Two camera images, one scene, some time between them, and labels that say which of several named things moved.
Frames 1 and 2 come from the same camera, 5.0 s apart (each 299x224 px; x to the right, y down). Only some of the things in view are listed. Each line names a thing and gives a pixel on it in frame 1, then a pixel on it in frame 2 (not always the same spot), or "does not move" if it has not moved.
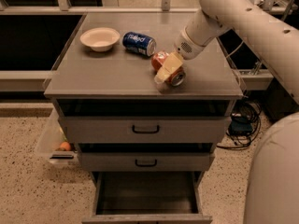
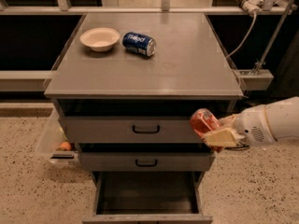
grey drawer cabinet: x=143 y=119 does not move
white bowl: x=100 y=38 does not move
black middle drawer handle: x=145 y=165 does not move
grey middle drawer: x=146 y=161 does not move
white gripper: x=186 y=48 → x=250 y=127
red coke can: x=177 y=78 → x=203 y=121
